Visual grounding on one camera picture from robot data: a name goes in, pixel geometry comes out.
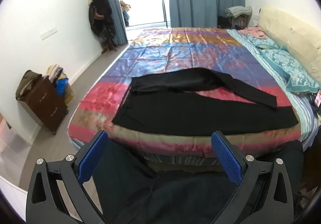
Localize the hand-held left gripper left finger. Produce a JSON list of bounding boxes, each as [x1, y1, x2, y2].
[[26, 130, 113, 224]]

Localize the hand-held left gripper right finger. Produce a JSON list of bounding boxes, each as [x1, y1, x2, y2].
[[211, 131, 298, 224]]

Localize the black pants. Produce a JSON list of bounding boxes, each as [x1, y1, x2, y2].
[[112, 68, 299, 137]]

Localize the yellow basket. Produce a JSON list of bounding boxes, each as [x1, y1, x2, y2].
[[64, 83, 75, 104]]

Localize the brown nightstand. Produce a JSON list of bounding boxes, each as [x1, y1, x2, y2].
[[25, 75, 69, 135]]

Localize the blue bag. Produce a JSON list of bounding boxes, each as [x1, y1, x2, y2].
[[56, 78, 69, 96]]

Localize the striped bed sheet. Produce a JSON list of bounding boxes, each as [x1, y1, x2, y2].
[[227, 29, 319, 149]]

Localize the pile of folded clothes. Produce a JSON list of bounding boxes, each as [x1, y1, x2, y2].
[[48, 64, 69, 81]]

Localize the olive cloth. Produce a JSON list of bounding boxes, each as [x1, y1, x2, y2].
[[15, 70, 43, 101]]

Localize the large teal floral pillow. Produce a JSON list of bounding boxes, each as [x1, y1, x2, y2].
[[259, 46, 320, 94]]

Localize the colourful satin blanket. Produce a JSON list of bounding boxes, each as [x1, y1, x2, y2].
[[67, 27, 301, 162]]

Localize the small teal floral pillow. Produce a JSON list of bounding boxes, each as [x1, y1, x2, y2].
[[244, 34, 281, 50]]

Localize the pink cloth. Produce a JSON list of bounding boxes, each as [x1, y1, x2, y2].
[[239, 27, 267, 39]]

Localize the dark chair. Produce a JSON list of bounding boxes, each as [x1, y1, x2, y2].
[[217, 14, 249, 30]]

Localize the narrow blue curtain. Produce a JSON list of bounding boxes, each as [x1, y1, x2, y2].
[[91, 0, 129, 46]]

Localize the beige padded headboard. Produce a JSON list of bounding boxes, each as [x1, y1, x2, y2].
[[258, 5, 321, 86]]

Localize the grey folded blanket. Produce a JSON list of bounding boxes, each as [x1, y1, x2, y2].
[[225, 6, 253, 18]]

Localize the hanging clothes in doorway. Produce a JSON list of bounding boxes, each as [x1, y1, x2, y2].
[[120, 0, 132, 27]]

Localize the black coats on rack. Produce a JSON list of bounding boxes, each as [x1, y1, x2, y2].
[[88, 0, 118, 54]]

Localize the white wall plate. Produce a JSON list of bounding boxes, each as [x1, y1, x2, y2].
[[41, 28, 58, 40]]

